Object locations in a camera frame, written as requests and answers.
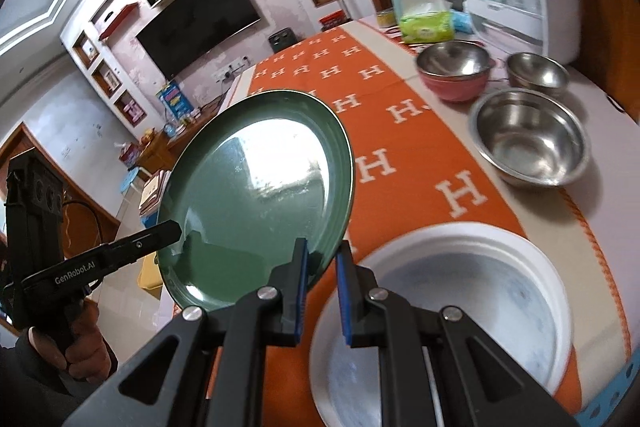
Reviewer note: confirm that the brown wooden door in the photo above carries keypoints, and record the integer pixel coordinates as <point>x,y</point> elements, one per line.
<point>90,207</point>

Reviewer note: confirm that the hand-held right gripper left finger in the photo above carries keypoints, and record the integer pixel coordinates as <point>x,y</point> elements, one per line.
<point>300,287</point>

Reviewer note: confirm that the yellow chair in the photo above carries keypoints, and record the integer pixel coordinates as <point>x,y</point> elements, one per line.
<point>147,277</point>

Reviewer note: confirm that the orange patterned table runner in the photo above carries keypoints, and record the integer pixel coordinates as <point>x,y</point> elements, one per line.
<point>400,117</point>

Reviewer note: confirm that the light blue perforated chair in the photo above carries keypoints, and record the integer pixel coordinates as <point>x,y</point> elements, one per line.
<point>600,402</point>

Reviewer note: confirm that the pink steel bowl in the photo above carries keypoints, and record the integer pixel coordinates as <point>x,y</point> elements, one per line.
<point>450,87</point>

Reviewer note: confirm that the person's left hand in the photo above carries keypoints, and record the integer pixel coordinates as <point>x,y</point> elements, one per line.
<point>92,352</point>

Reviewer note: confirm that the red basket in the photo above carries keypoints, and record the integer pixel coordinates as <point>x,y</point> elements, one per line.
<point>332,21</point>

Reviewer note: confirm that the white plate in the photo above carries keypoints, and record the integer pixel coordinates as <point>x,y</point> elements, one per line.
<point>450,239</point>

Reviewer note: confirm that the blue stool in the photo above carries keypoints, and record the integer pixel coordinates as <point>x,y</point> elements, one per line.
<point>134,177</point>

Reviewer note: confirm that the blue printed box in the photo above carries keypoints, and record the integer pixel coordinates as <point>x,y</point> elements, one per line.
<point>173,99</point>

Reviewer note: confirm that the orange wooden sliding door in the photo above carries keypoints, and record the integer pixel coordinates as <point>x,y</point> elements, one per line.
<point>605,32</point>

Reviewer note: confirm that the red tissue box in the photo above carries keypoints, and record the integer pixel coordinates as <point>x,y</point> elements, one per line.
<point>130,154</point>

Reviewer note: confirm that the black heater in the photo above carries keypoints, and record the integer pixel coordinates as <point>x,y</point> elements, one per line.
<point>281,41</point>

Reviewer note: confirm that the black television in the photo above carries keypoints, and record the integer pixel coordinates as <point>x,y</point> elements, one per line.
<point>200,22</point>

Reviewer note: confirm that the pink printed tablecloth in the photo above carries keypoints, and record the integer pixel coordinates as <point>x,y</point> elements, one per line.
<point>610,187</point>

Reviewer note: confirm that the wooden television cabinet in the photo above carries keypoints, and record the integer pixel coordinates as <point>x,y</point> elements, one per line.
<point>160,152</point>

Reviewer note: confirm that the person's left forearm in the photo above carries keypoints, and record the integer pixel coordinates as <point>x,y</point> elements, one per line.
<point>25,382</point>

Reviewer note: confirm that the blue storage box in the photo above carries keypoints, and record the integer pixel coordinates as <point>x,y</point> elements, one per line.
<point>150,221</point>

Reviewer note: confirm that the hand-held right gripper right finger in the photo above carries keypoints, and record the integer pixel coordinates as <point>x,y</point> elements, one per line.
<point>345,297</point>

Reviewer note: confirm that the red wall shelf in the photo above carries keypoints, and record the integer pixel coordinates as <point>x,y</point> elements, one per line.
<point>117,21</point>

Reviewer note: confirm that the stack of books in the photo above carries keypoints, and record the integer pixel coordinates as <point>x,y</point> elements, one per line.
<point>155,192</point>

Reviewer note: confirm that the small tin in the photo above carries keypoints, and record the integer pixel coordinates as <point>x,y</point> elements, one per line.
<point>385,18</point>

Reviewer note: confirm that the small steel bowl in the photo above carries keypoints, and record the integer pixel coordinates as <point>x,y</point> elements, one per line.
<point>537,72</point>

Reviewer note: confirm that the blue packet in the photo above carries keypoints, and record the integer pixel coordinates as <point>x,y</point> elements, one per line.
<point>462,22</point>

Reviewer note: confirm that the green tissue pack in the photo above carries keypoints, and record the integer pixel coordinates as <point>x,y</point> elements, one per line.
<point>425,27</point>

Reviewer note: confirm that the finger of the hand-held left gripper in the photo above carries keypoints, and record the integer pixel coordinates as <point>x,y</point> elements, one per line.
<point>145,242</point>

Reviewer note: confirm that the green plate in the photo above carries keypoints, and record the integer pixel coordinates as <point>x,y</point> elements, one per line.
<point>260,187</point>

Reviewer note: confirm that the large steel bowl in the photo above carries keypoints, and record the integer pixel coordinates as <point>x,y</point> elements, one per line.
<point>530,142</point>

